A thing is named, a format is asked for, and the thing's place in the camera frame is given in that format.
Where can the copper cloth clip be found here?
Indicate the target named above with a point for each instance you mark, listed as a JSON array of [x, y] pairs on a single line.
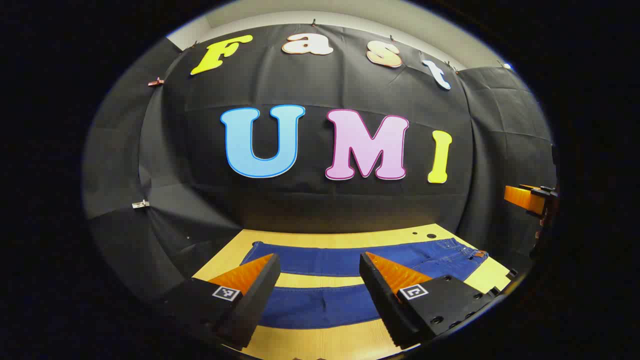
[[155, 82]]

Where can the silver cloth clip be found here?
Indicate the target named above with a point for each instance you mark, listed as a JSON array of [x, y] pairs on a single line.
[[140, 204]]

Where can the black backdrop cloth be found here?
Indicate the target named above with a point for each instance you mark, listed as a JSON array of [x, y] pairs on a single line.
[[310, 85]]

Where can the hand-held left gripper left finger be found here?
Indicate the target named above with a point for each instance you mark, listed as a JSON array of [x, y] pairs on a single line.
[[260, 295]]

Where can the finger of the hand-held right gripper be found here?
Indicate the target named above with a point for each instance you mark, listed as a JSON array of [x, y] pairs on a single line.
[[520, 197]]

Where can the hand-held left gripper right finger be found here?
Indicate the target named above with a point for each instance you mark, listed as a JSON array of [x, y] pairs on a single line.
[[380, 295]]

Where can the blue denim jeans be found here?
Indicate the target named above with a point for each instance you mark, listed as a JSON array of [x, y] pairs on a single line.
[[320, 260]]

